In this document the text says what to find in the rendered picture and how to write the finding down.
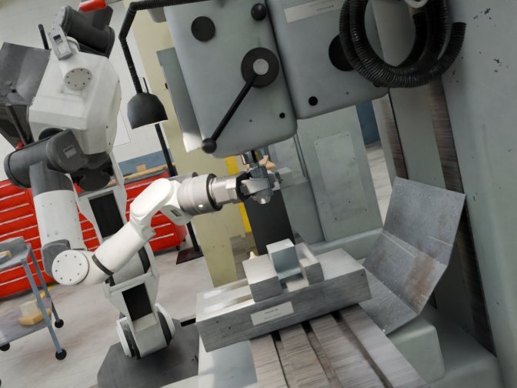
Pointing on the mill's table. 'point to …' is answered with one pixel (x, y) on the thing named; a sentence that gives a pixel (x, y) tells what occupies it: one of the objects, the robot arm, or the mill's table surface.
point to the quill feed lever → (250, 68)
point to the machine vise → (219, 327)
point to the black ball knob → (258, 11)
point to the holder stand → (268, 220)
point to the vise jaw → (261, 278)
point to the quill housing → (229, 74)
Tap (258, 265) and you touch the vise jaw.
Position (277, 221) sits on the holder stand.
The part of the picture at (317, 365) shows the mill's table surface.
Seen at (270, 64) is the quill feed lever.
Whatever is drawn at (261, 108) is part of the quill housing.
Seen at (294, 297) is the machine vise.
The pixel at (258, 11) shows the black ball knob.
